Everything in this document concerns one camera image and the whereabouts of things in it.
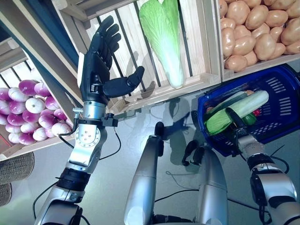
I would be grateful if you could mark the blue plastic shopping basket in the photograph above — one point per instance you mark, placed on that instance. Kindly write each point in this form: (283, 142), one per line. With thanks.
(281, 117)

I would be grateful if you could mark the brown potato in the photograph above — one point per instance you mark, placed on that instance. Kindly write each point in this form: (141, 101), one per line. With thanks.
(241, 31)
(235, 63)
(243, 44)
(295, 9)
(222, 7)
(276, 18)
(256, 16)
(293, 47)
(252, 2)
(250, 58)
(264, 43)
(290, 30)
(260, 30)
(227, 38)
(277, 50)
(276, 32)
(227, 22)
(209, 109)
(280, 3)
(236, 11)

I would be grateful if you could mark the wooden display shelf frame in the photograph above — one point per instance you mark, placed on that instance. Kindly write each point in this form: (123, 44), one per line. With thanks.
(35, 39)

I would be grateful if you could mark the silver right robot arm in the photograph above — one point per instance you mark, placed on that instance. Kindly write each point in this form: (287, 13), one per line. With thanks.
(274, 185)

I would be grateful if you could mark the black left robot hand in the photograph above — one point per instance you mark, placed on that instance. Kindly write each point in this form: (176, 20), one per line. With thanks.
(93, 75)

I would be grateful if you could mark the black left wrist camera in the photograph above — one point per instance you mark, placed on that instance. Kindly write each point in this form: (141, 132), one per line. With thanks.
(109, 120)

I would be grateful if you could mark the small red vegetable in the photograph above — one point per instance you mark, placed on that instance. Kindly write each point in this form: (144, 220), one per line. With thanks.
(257, 113)

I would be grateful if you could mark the wooden potato crate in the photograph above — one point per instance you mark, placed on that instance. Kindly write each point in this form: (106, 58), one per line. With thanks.
(257, 70)

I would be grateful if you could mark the purple white turnip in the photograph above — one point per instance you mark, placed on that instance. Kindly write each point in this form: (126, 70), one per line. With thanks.
(35, 104)
(61, 129)
(17, 95)
(59, 114)
(12, 128)
(40, 134)
(15, 119)
(3, 93)
(51, 103)
(30, 116)
(42, 89)
(14, 138)
(3, 107)
(27, 86)
(25, 138)
(29, 127)
(17, 106)
(48, 120)

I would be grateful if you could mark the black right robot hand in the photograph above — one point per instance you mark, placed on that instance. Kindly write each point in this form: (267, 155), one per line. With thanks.
(236, 119)

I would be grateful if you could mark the wooden turnip crate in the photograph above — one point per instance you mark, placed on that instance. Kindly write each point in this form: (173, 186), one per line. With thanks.
(14, 152)

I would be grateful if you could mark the wide slatted wooden crate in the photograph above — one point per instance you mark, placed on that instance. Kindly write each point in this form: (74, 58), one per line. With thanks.
(194, 35)

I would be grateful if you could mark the small white green bok choy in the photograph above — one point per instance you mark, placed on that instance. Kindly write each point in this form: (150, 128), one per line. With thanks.
(246, 103)

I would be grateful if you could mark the napa cabbage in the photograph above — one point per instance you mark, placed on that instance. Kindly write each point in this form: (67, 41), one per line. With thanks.
(166, 47)

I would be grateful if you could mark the green bell pepper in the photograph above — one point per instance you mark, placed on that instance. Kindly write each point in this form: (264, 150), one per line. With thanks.
(249, 119)

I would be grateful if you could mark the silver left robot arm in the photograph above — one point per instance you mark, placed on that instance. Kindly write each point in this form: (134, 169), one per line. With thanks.
(86, 138)

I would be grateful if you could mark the grey woven basket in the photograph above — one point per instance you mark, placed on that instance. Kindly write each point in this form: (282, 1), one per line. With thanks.
(16, 168)
(5, 194)

